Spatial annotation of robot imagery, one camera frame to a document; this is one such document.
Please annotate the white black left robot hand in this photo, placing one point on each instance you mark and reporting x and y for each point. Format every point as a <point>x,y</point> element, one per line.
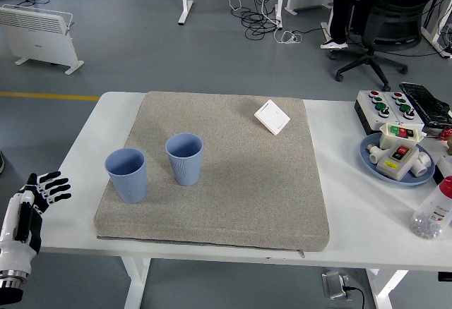
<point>14,245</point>

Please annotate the blue ribbed plastic cup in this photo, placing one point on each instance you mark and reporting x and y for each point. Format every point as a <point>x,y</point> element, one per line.
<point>130,185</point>
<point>185,171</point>

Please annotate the white push-button control box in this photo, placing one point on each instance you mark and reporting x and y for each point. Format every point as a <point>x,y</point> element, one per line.
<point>411,120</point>
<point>370,111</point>

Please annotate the shoe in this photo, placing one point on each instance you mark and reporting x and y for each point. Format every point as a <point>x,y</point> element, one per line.
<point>1,162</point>

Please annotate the large white panel heater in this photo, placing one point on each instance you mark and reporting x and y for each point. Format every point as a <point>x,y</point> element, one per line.
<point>35,41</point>

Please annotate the grey-brown speckled mat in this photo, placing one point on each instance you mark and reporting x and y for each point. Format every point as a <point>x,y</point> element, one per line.
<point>229,182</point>

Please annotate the silver foot pedal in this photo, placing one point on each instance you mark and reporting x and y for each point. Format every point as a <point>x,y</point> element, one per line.
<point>333,284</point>

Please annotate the white table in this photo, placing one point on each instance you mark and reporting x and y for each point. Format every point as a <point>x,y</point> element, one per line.
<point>353,217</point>

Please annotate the blue round plate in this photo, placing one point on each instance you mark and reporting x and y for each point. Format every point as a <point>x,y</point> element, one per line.
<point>369,168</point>

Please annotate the white plastic pipe fitting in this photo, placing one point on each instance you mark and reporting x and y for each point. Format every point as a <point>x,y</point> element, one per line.
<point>422,166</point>
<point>375,154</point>

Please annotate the white box green red buttons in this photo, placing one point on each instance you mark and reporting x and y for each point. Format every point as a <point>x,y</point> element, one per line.
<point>388,139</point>

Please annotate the person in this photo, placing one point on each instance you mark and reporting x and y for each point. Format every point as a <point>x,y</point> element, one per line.
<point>340,12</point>

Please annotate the clear bottle red cap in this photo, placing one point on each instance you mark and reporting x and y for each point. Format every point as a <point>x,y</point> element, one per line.
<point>432,213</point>

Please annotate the black table controller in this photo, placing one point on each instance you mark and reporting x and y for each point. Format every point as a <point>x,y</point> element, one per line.
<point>445,277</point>

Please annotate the black wrapped flat package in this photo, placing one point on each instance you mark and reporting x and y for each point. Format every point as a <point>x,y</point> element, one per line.
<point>429,106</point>

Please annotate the black office chair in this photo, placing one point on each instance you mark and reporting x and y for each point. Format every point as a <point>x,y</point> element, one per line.
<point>392,23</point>

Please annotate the small red object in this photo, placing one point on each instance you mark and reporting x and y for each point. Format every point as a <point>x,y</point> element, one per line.
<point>446,134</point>

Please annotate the small brown object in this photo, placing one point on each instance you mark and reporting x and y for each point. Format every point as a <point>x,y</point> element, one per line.
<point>450,146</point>

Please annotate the white wall switch plate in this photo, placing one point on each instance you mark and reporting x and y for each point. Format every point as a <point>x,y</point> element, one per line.
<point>272,116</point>

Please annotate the grey switch box red button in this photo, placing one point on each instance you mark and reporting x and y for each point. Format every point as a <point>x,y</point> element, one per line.
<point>395,166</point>

